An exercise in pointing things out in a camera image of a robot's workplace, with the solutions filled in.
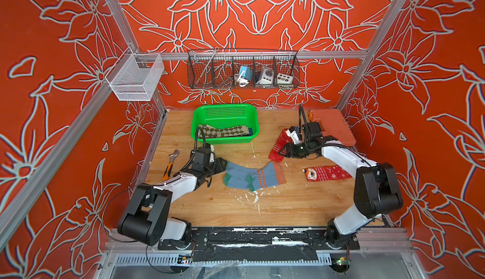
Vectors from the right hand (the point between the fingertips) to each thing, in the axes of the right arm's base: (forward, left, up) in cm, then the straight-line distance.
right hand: (279, 152), depth 88 cm
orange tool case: (+24, -34, -5) cm, 42 cm away
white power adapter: (+29, +6, +22) cm, 37 cm away
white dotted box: (+32, -3, +19) cm, 38 cm away
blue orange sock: (-9, +19, -9) cm, 22 cm away
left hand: (-2, +27, -5) cm, 27 cm away
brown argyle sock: (+17, +25, -6) cm, 31 cm away
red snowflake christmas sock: (+13, -5, -7) cm, 16 cm away
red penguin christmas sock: (-6, -23, -9) cm, 25 cm away
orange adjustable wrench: (-7, +55, -8) cm, 56 cm away
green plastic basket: (+31, +31, -7) cm, 45 cm away
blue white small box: (+30, +16, +24) cm, 41 cm away
